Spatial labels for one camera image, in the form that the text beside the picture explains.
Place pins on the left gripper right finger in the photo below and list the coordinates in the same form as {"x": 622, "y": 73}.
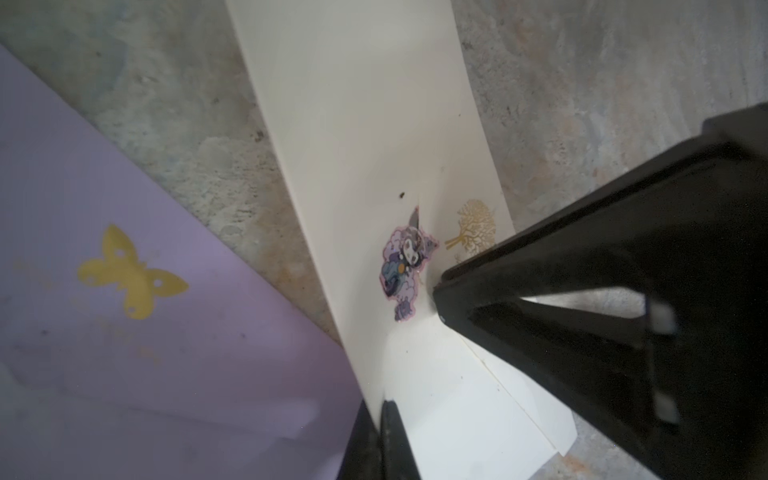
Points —
{"x": 643, "y": 305}

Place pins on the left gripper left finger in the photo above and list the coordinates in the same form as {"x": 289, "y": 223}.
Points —
{"x": 379, "y": 453}

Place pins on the purple envelope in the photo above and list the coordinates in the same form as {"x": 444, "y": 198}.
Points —
{"x": 144, "y": 348}

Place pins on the cream envelope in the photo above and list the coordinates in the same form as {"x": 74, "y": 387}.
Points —
{"x": 369, "y": 109}

